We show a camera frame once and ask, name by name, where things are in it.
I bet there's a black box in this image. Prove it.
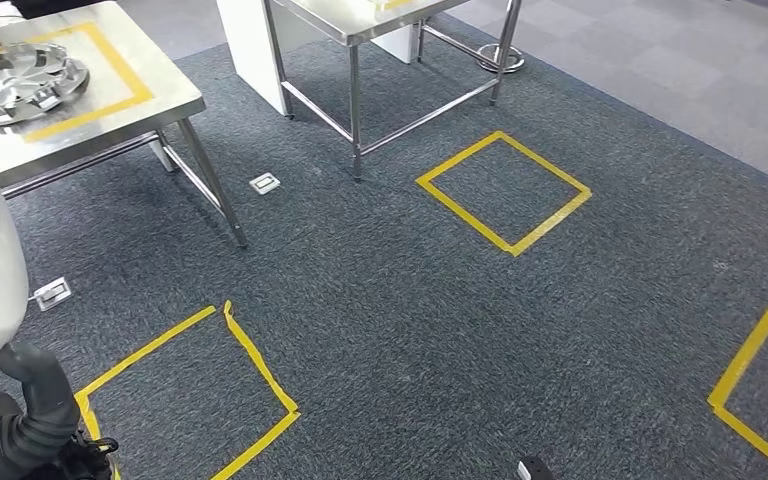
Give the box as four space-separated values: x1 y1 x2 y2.
9 0 114 20

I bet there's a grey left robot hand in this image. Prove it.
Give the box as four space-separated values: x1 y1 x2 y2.
0 342 83 440

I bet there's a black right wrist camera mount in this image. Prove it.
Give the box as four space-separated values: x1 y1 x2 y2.
516 455 556 480

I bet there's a chrome round stand base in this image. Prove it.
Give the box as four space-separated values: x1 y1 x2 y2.
476 42 526 74

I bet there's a yellow floor tape square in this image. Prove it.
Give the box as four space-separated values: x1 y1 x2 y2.
707 305 768 480
73 301 302 480

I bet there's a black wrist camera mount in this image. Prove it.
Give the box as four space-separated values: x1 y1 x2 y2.
516 455 556 480
59 433 122 480

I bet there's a steel workbench table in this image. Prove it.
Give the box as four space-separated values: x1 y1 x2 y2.
0 0 249 250
261 0 524 182

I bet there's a silver wheel hubcap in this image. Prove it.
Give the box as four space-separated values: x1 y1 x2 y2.
0 41 91 131

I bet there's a white cabinet panel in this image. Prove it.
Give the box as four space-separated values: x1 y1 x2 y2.
370 23 423 66
216 0 329 118

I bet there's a silver floor socket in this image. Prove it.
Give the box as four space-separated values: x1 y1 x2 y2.
29 276 74 313
249 172 283 197

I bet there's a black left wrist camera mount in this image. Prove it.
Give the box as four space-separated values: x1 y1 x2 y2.
59 433 122 480

